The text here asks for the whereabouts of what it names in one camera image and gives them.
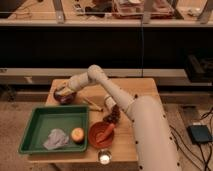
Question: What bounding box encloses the purple bowl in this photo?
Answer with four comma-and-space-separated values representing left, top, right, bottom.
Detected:
53, 89, 76, 105

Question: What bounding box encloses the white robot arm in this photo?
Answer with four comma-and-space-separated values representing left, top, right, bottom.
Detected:
54, 65, 182, 171

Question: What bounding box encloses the orange bowl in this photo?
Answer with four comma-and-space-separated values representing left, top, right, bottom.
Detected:
88, 122, 114, 149

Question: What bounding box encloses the green plastic tray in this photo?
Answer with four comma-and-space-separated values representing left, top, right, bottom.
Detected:
18, 105, 89, 154

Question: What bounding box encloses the white pill bottle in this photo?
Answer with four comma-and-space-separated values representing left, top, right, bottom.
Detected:
104, 95, 115, 110

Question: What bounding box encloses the grey crumpled cloth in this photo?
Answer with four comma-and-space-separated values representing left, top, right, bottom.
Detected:
43, 129, 69, 150

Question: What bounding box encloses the dark grape bunch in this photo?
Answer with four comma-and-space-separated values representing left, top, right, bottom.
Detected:
103, 105, 120, 124

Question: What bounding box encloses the orange carrot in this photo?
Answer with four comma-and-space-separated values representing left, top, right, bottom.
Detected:
97, 123, 115, 143

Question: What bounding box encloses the small metal cup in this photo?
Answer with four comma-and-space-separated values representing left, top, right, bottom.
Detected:
98, 149, 112, 165

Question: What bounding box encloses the black power adapter box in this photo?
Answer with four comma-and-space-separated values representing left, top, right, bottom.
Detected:
187, 125, 212, 144

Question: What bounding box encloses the black cable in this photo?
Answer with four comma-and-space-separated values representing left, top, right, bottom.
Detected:
169, 106, 213, 171

